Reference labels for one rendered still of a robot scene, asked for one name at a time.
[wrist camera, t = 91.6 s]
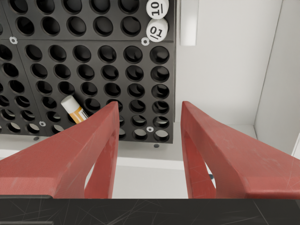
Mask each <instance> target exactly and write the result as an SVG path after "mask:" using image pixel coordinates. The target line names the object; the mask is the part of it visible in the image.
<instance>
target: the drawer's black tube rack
mask: <svg viewBox="0 0 300 225"><path fill-rule="evenodd" d="M150 42H153V41H150V40H149V39H148V38H146V37H145V23H144V7H143V0H0V126H1V128H0V134H12V135H28V136H44V137H51V136H53V135H55V134H57V133H59V132H61V131H58V130H57V129H56V128H55V127H54V125H59V126H61V127H62V128H63V129H64V130H66V129H68V128H70V127H72V126H74V125H76V122H75V121H74V120H73V119H72V117H71V116H70V115H69V113H68V112H67V111H66V109H65V108H64V107H63V106H62V104H61V101H62V100H63V99H64V98H66V97H67V96H70V95H71V96H73V97H74V99H75V100H76V101H77V102H78V104H79V105H80V106H81V107H82V108H83V110H84V111H85V112H86V114H87V115H88V116H89V117H90V116H92V115H93V114H94V113H96V112H97V111H99V110H100V109H102V108H103V107H104V106H106V105H107V104H109V103H110V102H112V101H117V102H118V110H119V120H123V121H121V122H120V129H122V130H124V131H125V134H123V135H119V141H129V142H151V140H150V132H152V131H153V130H154V129H153V127H150V116H149V98H148V82H147V65H146V46H147V45H148V44H149V43H150ZM161 42H167V43H175V50H174V122H175V102H176V47H177V0H175V41H161ZM10 115H15V116H14V117H12V116H10ZM29 116H35V117H29ZM54 117H60V119H56V118H54ZM136 121H145V122H143V123H139V122H136ZM11 123H15V124H17V125H18V126H19V127H20V129H16V128H14V127H13V126H12V125H11ZM29 124H34V125H36V126H37V127H38V128H39V130H35V129H33V128H31V126H30V125H29ZM137 129H142V130H144V131H145V132H146V135H144V136H139V135H137V134H136V133H135V130H137Z"/></svg>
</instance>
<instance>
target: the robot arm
mask: <svg viewBox="0 0 300 225"><path fill-rule="evenodd" d="M180 127H181V140H182V153H183V164H184V171H185V178H186V185H187V195H188V199H112V195H113V186H114V179H115V172H116V165H117V154H118V141H119V128H120V121H119V110H118V102H117V101H112V102H110V103H109V104H107V105H106V106H104V107H103V108H102V109H100V110H99V111H97V112H96V113H94V114H93V115H92V116H90V117H89V118H87V119H86V120H84V121H82V122H80V123H78V124H76V125H74V126H72V127H70V128H68V129H66V130H64V131H61V132H59V133H57V134H55V135H53V136H51V137H49V138H46V139H44V140H42V141H40V142H38V143H36V144H34V145H32V146H29V147H27V148H25V149H23V150H21V151H19V152H17V153H15V154H12V155H10V156H8V157H6V158H4V159H2V160H0V225H300V160H299V159H297V158H295V157H293V156H291V155H289V154H287V153H284V152H282V151H280V150H278V149H276V148H274V147H272V146H270V145H268V144H266V143H263V142H261V141H259V140H257V139H255V138H253V137H251V136H248V135H246V134H244V133H242V132H240V131H238V130H236V129H233V128H231V127H229V126H227V125H225V124H223V123H221V122H219V121H217V120H215V119H213V118H212V117H210V116H209V115H208V114H206V113H205V112H203V111H202V110H200V109H199V108H197V107H196V106H195V105H193V104H192V103H190V102H189V101H183V102H182V110H181V121H180ZM93 165H94V168H93V171H92V174H91V176H90V179H89V181H88V183H87V185H86V187H85V188H84V186H85V181H86V177H87V175H88V173H89V172H90V170H91V169H92V167H93ZM206 165H207V166H208V168H209V170H210V171H211V173H212V175H213V177H214V180H215V185H216V187H215V186H214V184H213V182H212V180H211V178H210V176H209V173H208V170H207V167H206Z"/></svg>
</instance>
